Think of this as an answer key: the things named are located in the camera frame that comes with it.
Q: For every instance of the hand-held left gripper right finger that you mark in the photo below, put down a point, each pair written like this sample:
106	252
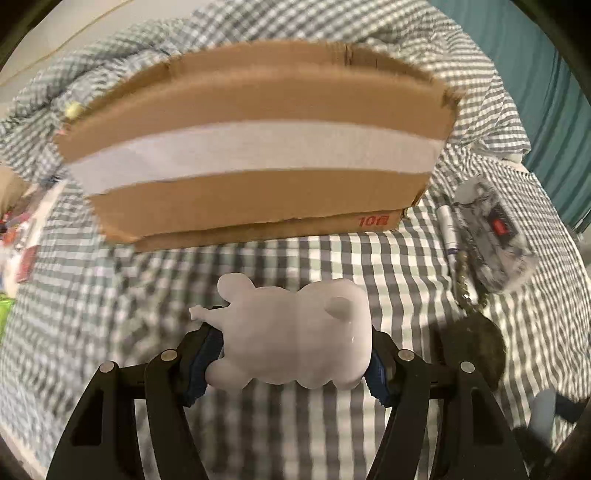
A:
376	374

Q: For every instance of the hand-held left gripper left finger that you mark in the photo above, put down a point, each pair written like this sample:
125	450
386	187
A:
203	364

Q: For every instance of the white animal figurine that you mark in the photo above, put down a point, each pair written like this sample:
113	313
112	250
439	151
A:
291	337

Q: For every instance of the brown cardboard box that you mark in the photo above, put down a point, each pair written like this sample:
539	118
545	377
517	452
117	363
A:
258	147

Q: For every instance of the dark fluffy pompom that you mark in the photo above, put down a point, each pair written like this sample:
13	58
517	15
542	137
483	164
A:
480	350

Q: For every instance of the checked bed sheet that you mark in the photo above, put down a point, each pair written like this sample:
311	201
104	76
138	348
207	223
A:
115	286

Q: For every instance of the white pen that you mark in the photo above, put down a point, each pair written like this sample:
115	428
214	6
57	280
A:
449	230

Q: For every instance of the white plastic item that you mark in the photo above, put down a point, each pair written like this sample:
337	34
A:
545	413

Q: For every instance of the red packet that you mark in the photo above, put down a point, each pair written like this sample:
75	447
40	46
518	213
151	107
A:
27	264

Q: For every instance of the bright green packet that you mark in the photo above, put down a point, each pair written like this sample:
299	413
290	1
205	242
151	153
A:
5	318

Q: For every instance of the yellow sponge block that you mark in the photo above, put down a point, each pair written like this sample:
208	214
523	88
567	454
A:
74	111

